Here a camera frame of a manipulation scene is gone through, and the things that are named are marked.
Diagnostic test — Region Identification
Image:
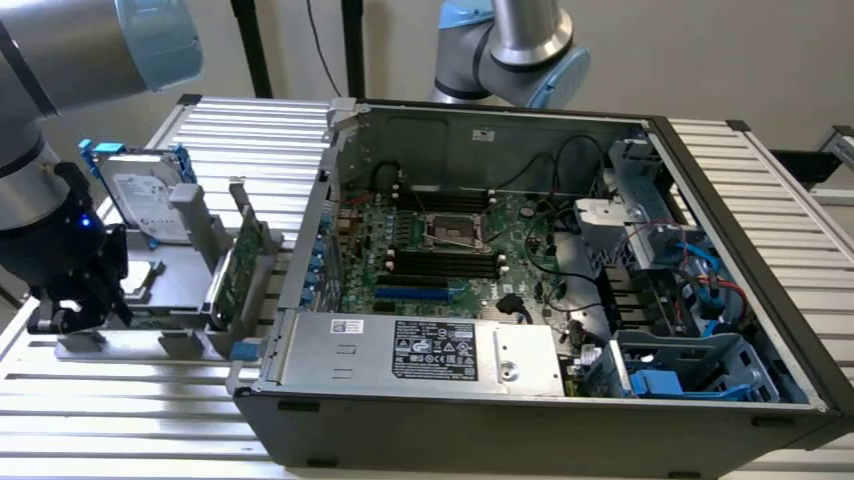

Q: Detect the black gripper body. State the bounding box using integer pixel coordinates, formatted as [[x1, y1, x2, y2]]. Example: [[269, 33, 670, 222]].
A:
[[0, 199, 130, 304]]

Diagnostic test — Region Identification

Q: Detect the green RAM stick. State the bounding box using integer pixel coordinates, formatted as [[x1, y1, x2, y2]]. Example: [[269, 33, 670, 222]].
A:
[[127, 313, 206, 330]]

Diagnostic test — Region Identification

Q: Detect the blue expansion slot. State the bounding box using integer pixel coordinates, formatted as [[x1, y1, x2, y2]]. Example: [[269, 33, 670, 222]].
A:
[[374, 285, 451, 302]]

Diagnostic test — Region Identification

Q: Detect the black expansion slot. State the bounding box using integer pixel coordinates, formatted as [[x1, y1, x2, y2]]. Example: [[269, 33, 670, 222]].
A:
[[389, 274, 450, 288]]

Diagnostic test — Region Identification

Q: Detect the black RAM slot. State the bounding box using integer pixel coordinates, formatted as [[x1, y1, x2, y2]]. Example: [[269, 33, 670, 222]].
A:
[[386, 249, 508, 259], [386, 261, 508, 271], [386, 255, 508, 265], [393, 198, 497, 207], [393, 193, 497, 202], [393, 187, 497, 196], [385, 267, 508, 278], [393, 203, 497, 212]]

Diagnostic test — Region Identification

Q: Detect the silver CPU chip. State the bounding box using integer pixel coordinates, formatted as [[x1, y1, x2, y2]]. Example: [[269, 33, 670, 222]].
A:
[[118, 259, 169, 297]]

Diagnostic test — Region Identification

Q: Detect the silver hard disk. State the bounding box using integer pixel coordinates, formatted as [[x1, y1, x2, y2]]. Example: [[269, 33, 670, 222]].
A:
[[94, 152, 194, 246]]

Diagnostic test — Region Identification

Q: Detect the green graphics card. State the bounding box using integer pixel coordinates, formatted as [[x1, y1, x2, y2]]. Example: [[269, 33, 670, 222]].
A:
[[202, 175, 270, 332]]

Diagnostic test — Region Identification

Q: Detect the grey parts rack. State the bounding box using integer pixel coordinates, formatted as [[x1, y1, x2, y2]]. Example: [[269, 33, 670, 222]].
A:
[[54, 181, 286, 362]]

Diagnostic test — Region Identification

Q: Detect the silver power supply unit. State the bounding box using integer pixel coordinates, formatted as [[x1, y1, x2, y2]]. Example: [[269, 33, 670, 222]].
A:
[[261, 311, 569, 399]]

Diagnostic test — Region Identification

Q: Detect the black stand pole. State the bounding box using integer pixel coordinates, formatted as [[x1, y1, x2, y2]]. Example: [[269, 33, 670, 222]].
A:
[[337, 0, 370, 99], [230, 0, 275, 99]]

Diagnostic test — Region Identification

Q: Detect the metal CPU socket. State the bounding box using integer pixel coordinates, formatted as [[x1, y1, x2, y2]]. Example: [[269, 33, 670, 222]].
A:
[[415, 211, 494, 252]]

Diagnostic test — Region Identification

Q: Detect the black open PC case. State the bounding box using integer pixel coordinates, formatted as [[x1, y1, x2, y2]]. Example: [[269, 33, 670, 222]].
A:
[[225, 97, 846, 469]]

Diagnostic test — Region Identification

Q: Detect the green motherboard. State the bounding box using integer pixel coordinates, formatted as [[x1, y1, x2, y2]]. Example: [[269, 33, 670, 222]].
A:
[[331, 191, 570, 322]]

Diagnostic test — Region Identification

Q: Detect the grey metal disk bay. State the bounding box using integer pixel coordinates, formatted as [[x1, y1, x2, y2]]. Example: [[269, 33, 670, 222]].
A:
[[602, 138, 702, 269]]

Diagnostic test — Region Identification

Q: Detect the grey drive cage blue latch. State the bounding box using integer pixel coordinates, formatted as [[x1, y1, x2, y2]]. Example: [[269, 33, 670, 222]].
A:
[[608, 328, 784, 404]]

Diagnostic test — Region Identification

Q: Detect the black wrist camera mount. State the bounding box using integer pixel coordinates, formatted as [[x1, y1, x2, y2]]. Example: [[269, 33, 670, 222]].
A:
[[52, 160, 97, 211]]

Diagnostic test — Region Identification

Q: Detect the blue disk carrier frame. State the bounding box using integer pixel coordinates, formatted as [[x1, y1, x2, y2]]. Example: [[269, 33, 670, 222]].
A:
[[78, 139, 197, 247]]

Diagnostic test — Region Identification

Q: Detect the thick black power cable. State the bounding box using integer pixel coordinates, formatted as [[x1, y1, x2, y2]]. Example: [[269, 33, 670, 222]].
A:
[[370, 159, 403, 192]]

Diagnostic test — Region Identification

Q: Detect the thin black hanging cable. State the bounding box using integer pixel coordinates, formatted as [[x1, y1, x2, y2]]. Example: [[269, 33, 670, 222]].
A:
[[306, 0, 343, 97]]

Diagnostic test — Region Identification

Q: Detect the thin black looped wire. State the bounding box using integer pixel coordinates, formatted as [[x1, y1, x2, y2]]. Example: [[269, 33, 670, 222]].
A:
[[525, 133, 610, 197]]

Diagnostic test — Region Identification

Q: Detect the blue SATA wire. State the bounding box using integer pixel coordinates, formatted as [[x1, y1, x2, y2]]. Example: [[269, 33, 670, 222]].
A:
[[672, 238, 725, 337]]

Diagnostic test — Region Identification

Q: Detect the red SATA wire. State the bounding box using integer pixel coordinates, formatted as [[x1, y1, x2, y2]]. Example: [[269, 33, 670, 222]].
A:
[[678, 277, 750, 303]]

